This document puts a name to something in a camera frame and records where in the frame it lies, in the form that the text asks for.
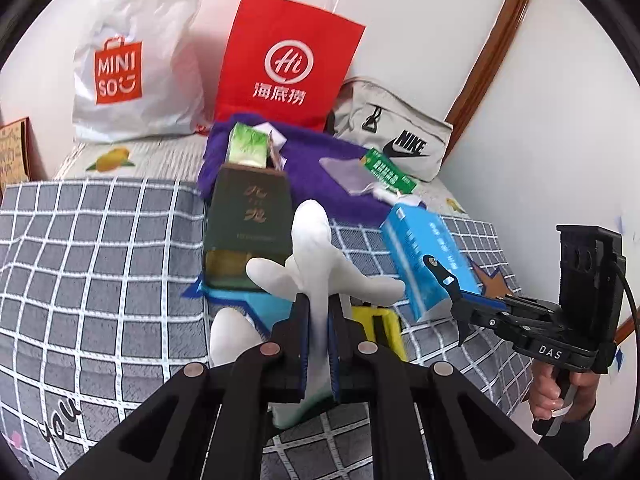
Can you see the green tissue pack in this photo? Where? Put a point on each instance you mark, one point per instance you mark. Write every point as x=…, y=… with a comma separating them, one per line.
x=247, y=145

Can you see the fruit print bed sheet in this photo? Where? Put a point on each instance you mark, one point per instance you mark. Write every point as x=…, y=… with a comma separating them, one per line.
x=150, y=160

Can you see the purple towel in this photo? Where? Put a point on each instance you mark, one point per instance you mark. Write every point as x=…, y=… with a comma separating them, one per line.
x=300, y=170

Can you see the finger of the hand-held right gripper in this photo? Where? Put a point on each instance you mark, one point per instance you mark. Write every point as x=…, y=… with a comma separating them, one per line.
x=435, y=267
x=480, y=321

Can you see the white tube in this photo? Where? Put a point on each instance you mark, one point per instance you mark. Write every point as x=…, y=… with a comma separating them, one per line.
x=390, y=193

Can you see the grey checked blanket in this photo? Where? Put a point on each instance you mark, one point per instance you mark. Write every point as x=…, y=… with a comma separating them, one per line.
x=100, y=260

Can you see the person's right hand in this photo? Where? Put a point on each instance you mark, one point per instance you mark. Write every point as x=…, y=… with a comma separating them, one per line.
x=545, y=395

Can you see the grey waist bag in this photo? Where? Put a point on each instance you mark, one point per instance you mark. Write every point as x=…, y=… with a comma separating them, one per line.
x=400, y=110

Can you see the yellow black pouch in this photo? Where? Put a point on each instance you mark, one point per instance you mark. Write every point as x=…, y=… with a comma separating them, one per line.
x=390, y=330

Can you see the blue tissue box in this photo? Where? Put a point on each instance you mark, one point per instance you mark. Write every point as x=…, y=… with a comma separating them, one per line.
x=425, y=250

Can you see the white plush toy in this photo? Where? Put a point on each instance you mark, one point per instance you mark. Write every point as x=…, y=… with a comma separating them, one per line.
x=310, y=255

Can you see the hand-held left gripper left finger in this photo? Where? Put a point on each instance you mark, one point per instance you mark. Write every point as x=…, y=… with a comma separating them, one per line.
x=302, y=340

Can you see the white plastic shopping bag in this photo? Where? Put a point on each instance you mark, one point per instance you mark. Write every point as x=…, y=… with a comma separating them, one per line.
x=150, y=10

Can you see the person's right forearm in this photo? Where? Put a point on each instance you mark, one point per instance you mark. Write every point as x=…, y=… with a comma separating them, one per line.
x=610, y=455

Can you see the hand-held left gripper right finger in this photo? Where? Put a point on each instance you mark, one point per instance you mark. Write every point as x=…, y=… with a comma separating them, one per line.
x=334, y=345

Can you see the wooden door frame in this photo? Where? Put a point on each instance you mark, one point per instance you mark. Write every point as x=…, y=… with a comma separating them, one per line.
x=494, y=45

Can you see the green packet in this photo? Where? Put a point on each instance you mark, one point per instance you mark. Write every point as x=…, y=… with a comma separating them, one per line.
x=387, y=170

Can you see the dark green box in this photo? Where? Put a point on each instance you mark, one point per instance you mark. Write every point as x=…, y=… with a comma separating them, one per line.
x=250, y=220

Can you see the patterned brown box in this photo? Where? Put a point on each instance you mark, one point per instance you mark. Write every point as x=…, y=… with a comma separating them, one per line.
x=12, y=155

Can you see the red paper bag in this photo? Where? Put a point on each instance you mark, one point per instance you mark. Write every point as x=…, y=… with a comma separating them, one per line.
x=240, y=35

